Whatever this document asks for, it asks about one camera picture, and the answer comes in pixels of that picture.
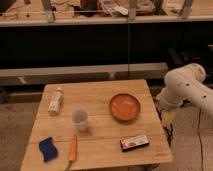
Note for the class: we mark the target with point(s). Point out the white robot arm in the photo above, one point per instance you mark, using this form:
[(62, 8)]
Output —
[(186, 83)]

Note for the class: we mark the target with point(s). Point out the orange ceramic bowl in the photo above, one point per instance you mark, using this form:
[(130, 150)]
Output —
[(124, 107)]

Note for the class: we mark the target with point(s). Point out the translucent plastic cup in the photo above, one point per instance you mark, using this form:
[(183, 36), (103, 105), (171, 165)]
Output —
[(79, 117)]

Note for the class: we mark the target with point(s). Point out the wooden table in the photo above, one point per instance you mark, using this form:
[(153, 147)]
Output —
[(98, 146)]

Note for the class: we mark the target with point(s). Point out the white plastic bottle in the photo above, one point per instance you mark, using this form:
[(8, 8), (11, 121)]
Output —
[(55, 102)]

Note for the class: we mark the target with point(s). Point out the orange carrot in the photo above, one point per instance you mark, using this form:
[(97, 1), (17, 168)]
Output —
[(73, 152)]

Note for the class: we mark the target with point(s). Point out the metal shelf rack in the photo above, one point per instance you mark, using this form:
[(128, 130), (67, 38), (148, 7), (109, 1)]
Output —
[(49, 41)]

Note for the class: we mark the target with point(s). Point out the blue sponge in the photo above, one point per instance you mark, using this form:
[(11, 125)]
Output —
[(48, 150)]

